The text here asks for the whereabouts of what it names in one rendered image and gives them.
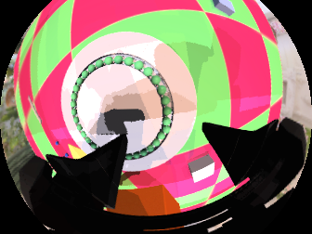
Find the white round tray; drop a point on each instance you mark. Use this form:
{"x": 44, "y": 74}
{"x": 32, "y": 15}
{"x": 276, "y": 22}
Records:
{"x": 118, "y": 99}

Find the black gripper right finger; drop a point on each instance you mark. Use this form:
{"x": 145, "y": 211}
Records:
{"x": 237, "y": 149}

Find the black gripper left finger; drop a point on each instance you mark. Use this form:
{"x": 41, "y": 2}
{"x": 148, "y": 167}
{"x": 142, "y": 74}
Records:
{"x": 98, "y": 172}

